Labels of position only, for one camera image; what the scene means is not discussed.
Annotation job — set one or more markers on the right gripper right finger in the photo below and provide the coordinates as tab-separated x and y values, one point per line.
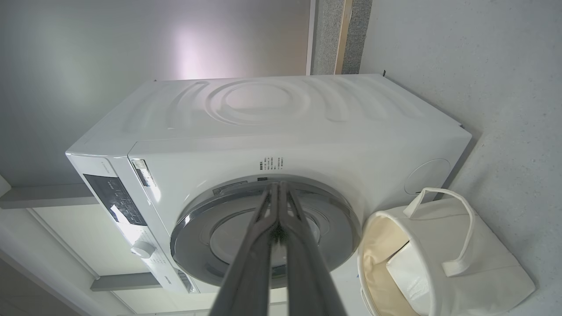
307	276

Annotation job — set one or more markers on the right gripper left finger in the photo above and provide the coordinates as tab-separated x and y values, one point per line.
250	272

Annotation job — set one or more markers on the black washing machine door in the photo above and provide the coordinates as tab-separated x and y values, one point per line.
197	232

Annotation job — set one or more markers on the white pad inside basket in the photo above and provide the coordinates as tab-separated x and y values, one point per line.
408	272

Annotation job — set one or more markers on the white washing machine dial knob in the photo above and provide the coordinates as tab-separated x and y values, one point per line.
142	249

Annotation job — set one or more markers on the white front-load washing machine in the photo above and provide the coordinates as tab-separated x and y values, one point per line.
272	145

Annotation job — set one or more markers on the dark washing machine control panel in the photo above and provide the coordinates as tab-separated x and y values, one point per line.
116	199

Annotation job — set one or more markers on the cream canvas laundry basket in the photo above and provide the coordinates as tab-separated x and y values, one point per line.
487	267

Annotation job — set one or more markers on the small printed text label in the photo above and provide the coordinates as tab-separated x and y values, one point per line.
271	163

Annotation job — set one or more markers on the wooden wall strip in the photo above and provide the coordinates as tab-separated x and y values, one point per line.
343	35

